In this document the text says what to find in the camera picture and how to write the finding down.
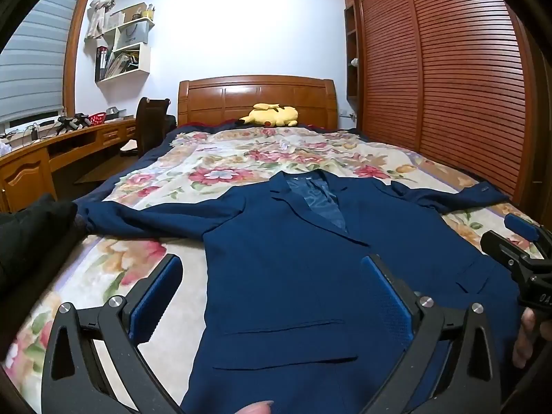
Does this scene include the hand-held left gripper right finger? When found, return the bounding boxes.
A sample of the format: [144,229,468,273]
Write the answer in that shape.
[360,254,503,414]

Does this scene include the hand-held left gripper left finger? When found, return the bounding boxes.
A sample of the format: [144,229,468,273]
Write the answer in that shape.
[42,254,184,414]

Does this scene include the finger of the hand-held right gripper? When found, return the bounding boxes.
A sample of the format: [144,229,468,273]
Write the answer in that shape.
[504,213,552,259]
[480,230,535,277]

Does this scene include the blue suit jacket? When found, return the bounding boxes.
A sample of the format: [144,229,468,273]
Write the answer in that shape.
[78,170,520,414]

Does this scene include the black folded clothes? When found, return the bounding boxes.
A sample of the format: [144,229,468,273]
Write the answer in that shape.
[0,194,78,294]

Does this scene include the person's right hand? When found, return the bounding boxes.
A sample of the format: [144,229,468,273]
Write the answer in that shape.
[512,309,545,369]

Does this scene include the person's left hand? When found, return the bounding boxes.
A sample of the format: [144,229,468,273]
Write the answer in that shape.
[235,400,275,414]

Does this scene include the bed with floral cover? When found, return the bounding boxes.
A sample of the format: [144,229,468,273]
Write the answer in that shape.
[0,127,544,414]

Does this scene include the wooden louvred wardrobe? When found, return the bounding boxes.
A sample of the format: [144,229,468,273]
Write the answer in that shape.
[343,0,552,220]

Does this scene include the dark wooden chair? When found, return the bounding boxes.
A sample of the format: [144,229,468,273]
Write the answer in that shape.
[120,97,177,158]

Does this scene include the wooden desk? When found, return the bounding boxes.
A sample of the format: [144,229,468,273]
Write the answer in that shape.
[0,114,139,214]

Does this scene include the black hand-held device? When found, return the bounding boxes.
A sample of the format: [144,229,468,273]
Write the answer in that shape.
[57,113,91,132]

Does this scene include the yellow plush toy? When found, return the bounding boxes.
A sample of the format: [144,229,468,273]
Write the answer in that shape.
[235,102,299,128]

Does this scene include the wooden bed headboard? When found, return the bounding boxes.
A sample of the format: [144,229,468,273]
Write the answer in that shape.
[178,75,339,132]

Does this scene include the stack of books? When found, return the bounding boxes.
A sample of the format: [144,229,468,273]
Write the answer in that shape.
[106,52,141,79]

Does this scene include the grey window blind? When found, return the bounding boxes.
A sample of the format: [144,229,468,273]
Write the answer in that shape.
[0,0,89,124]

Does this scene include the grey paper shopping bag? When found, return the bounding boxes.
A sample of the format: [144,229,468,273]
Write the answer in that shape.
[117,21,149,48]

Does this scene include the kraft paper bag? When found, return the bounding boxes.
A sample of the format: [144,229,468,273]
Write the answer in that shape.
[123,3,149,22]

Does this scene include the tied beige curtain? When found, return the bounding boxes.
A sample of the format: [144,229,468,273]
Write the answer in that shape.
[86,0,130,39]

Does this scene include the white wall shelf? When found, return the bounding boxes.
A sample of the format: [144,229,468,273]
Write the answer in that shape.
[85,17,155,82]

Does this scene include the wooden window frame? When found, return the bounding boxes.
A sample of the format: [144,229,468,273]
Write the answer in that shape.
[62,0,96,117]

